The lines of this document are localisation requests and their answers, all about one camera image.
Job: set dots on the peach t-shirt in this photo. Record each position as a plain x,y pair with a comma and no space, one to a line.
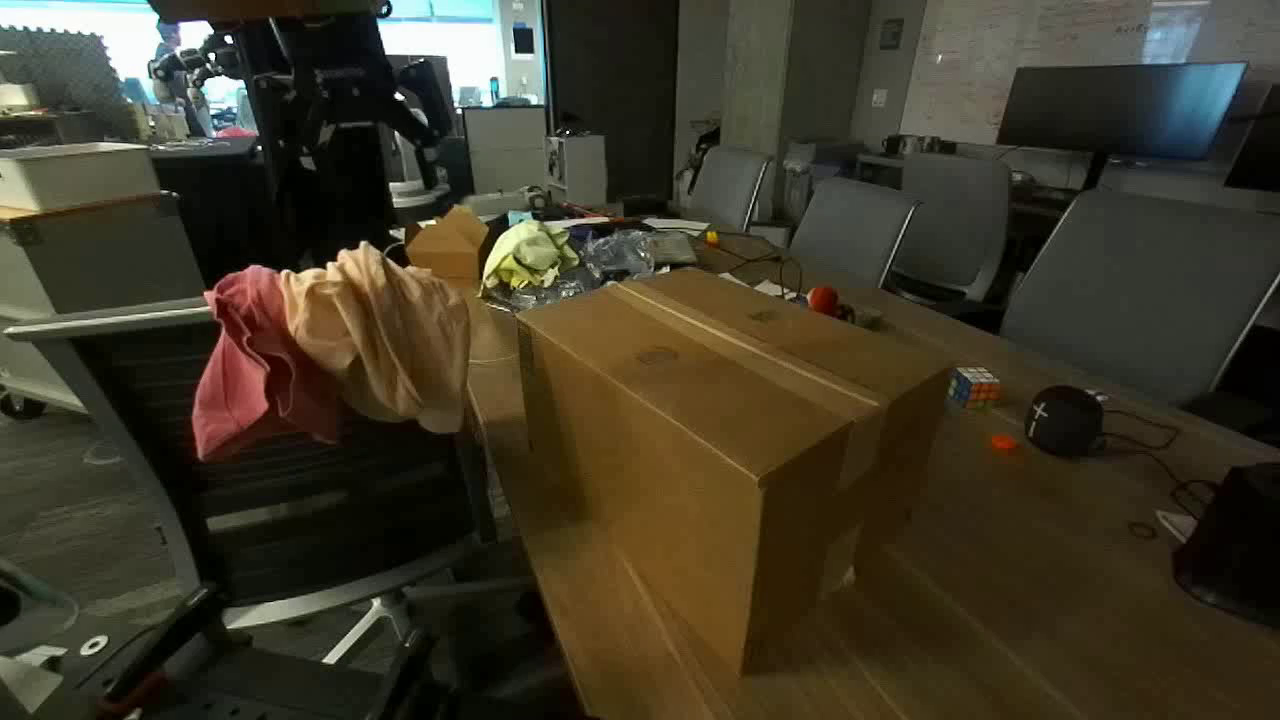
391,332

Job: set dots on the pink t-shirt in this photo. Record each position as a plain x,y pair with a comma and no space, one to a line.
259,383

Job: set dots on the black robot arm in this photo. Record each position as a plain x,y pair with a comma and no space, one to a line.
327,94

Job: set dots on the large brown cardboard box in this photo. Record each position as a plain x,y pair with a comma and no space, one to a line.
737,451

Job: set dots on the small brown cardboard box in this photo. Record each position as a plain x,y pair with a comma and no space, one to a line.
449,247

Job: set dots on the clear plastic bag clutter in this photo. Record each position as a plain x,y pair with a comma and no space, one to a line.
626,255

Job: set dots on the yellow-green crumpled bag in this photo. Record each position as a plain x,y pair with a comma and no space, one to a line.
527,258

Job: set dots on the red ball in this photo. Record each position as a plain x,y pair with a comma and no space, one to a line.
823,301

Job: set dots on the grey chair far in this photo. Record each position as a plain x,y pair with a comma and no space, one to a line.
728,190

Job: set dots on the grey chair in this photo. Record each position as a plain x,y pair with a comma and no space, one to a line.
1151,294
728,190
956,230
848,230

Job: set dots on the small colourful cube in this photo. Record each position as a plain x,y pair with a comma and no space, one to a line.
972,387

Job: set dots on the black mesh office chair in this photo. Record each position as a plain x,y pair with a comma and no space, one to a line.
391,518

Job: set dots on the grey chair middle right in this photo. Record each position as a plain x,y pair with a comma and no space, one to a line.
956,230

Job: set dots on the small orange object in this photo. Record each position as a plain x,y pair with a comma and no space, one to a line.
1003,443

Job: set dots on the black round speaker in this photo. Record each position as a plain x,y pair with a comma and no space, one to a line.
1064,420

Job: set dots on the grey chair near right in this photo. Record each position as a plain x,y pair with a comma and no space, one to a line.
1151,294

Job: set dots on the black monitor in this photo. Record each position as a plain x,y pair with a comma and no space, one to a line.
1122,111

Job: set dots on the grey cabinet left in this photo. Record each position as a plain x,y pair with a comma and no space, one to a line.
82,224

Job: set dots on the black object right edge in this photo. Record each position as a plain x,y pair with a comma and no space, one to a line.
1234,550

